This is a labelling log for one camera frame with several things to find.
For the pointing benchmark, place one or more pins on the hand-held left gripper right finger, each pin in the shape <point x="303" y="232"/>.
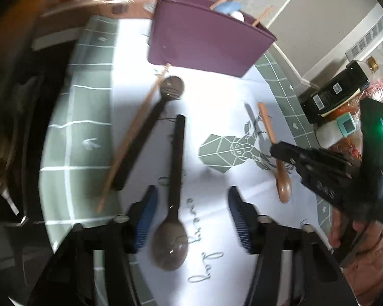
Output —
<point x="241" y="223"/>

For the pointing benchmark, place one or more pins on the purple container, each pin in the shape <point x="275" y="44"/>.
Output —
<point x="204" y="38"/>

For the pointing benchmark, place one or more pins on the white wall vent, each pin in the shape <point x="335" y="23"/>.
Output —
<point x="368" y="36"/>

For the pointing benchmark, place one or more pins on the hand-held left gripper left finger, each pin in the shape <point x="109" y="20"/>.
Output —
<point x="145" y="223"/>

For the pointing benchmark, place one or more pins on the light blue plastic spoon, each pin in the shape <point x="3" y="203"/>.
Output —
<point x="228" y="7"/>

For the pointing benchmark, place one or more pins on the black labelled bottle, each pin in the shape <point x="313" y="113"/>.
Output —
<point x="335" y="92"/>

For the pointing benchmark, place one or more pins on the person's right hand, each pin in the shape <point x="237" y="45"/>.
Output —
<point x="379" y="255"/>

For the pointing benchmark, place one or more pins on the teal square device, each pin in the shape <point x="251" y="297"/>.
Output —
<point x="346" y="126"/>

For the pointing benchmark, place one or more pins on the brown wooden spoon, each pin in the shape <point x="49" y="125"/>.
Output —
<point x="283" y="185"/>

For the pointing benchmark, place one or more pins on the white plastic spoon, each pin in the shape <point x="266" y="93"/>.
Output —
<point x="237" y="16"/>

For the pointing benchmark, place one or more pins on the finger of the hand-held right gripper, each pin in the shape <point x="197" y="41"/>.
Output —
<point x="338" y="191"/>
<point x="319" y="159"/>

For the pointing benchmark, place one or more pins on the clear bottle gold cap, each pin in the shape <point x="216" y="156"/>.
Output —
<point x="372" y="63"/>

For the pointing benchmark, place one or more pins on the green and white tablecloth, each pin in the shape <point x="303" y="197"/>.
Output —
<point x="217" y="108"/>

